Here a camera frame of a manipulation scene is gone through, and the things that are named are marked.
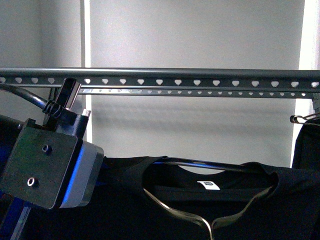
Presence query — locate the black t-shirt with neck label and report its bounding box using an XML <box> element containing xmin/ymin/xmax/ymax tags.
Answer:
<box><xmin>22</xmin><ymin>156</ymin><xmax>320</xmax><ymax>240</ymax></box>

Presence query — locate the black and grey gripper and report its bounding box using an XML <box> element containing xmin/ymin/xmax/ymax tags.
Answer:
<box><xmin>0</xmin><ymin>78</ymin><xmax>104</xmax><ymax>209</ymax></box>

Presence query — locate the lower chrome rack rail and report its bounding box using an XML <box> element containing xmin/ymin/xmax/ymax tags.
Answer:
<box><xmin>79</xmin><ymin>88</ymin><xmax>320</xmax><ymax>99</ymax></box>

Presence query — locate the black cable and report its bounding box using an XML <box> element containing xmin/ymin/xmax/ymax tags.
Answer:
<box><xmin>0</xmin><ymin>83</ymin><xmax>48</xmax><ymax>110</ymax></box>

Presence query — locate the metal clothes hanger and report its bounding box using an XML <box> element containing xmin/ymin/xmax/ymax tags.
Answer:
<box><xmin>144</xmin><ymin>187</ymin><xmax>272</xmax><ymax>240</ymax></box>

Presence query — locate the metal hanger on printed shirt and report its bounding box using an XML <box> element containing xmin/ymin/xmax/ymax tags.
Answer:
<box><xmin>289</xmin><ymin>112</ymin><xmax>320</xmax><ymax>125</ymax></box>

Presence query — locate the white LED light strip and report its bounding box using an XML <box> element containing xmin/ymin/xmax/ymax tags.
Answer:
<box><xmin>80</xmin><ymin>0</ymin><xmax>93</xmax><ymax>143</ymax></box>

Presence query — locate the upper chrome rack rail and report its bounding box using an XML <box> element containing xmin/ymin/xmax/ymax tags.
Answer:
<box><xmin>0</xmin><ymin>67</ymin><xmax>320</xmax><ymax>93</ymax></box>

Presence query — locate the chrome rack rail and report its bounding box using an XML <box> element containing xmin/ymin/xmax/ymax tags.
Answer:
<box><xmin>0</xmin><ymin>67</ymin><xmax>320</xmax><ymax>93</ymax></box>
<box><xmin>79</xmin><ymin>88</ymin><xmax>320</xmax><ymax>99</ymax></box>

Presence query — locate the black printed hanging t-shirt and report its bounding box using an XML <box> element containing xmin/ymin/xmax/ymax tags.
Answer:
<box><xmin>292</xmin><ymin>119</ymin><xmax>320</xmax><ymax>171</ymax></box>

